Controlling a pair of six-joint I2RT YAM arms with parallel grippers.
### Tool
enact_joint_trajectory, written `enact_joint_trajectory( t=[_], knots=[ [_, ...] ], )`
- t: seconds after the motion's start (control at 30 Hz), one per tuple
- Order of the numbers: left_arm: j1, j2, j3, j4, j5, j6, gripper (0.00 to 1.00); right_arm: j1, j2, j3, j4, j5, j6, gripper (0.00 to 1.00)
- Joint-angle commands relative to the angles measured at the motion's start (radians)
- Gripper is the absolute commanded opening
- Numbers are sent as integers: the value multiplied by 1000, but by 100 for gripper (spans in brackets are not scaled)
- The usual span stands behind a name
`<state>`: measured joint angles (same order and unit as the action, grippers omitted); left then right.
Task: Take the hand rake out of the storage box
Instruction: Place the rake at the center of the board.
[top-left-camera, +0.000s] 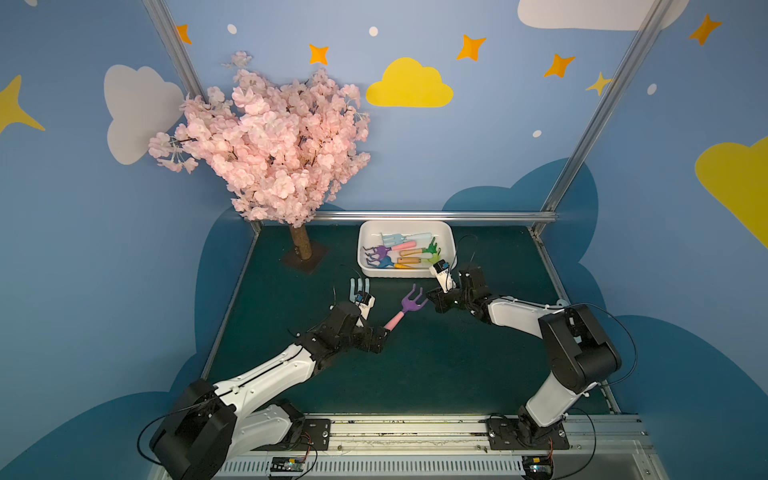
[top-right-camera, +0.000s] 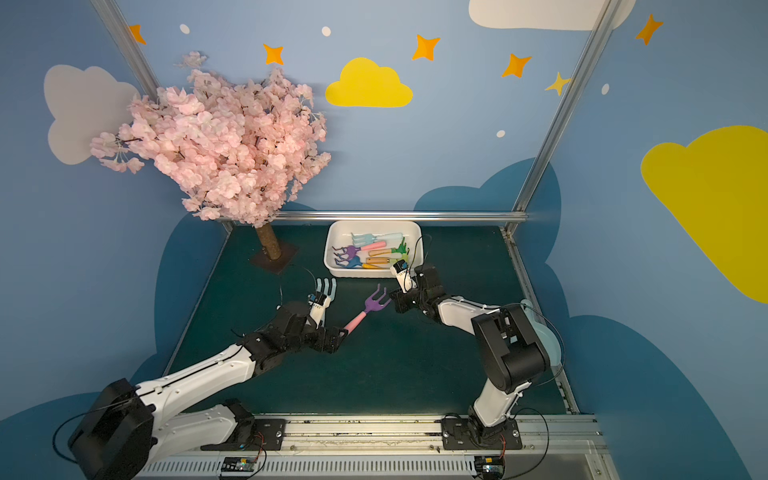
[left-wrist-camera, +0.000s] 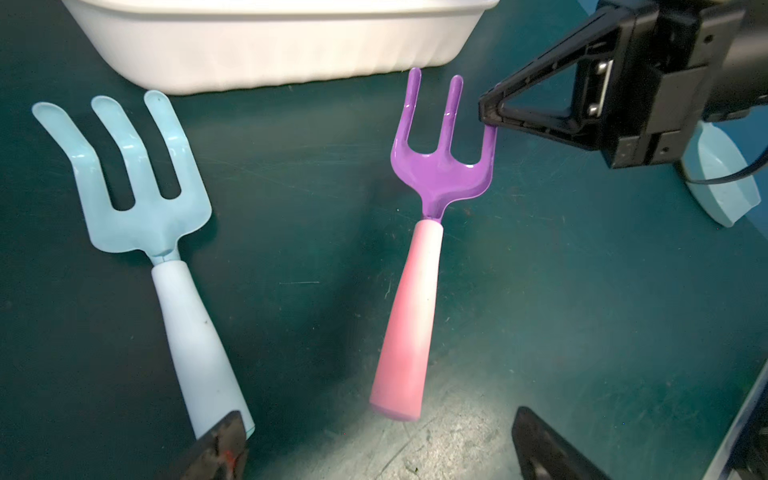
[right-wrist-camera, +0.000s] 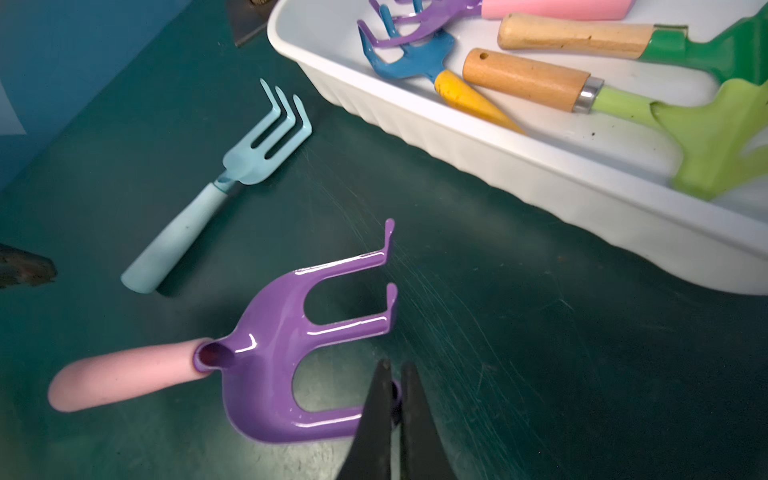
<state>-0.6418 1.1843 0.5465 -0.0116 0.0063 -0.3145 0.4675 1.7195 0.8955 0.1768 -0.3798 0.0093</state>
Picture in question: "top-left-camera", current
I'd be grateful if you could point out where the white plastic storage box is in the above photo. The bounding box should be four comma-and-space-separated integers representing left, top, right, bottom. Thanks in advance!
356, 220, 456, 278

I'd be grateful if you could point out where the pink cherry blossom tree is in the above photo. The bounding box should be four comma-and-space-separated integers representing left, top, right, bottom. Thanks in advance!
148, 51, 370, 263

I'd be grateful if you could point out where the left control board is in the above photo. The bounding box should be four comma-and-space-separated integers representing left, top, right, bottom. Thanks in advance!
268, 456, 309, 476

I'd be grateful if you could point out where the blue rake, orange handle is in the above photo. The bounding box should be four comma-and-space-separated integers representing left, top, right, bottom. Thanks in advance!
365, 256, 422, 270

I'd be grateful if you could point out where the control board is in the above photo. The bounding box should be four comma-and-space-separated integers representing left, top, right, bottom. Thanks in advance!
522, 456, 554, 480
268, 456, 309, 476

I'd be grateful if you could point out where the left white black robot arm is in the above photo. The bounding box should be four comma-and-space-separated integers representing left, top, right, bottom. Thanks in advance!
148, 292, 388, 479

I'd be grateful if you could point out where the aluminium rail front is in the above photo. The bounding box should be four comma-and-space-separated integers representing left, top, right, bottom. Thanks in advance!
211, 414, 667, 479

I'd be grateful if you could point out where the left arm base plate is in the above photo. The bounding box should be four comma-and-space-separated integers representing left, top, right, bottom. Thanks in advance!
261, 418, 332, 451

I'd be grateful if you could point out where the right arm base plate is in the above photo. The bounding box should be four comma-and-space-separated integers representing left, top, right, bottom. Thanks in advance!
485, 415, 570, 451

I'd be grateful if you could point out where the purple fork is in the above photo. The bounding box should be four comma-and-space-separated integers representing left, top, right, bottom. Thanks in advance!
384, 285, 428, 331

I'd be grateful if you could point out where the purple rake, pink handle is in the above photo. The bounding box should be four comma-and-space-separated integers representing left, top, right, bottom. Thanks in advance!
362, 242, 417, 260

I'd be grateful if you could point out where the green rake, wooden handle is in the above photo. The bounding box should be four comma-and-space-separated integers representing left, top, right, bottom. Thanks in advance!
399, 237, 441, 257

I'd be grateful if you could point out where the aluminium frame back bar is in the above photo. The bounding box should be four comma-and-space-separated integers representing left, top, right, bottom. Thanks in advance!
314, 210, 557, 224

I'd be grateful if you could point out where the right control board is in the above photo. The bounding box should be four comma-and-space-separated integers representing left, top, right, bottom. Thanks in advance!
522, 456, 554, 480

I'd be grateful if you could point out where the lime fork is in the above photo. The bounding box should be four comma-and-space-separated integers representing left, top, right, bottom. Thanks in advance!
396, 248, 442, 265

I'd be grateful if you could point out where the light blue fork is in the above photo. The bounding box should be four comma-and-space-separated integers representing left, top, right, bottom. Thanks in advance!
381, 232, 433, 247
349, 277, 370, 303

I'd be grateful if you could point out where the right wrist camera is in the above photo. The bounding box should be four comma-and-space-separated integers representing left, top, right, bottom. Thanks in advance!
429, 259, 456, 293

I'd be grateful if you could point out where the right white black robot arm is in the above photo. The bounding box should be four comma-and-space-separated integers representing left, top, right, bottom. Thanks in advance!
427, 260, 622, 445

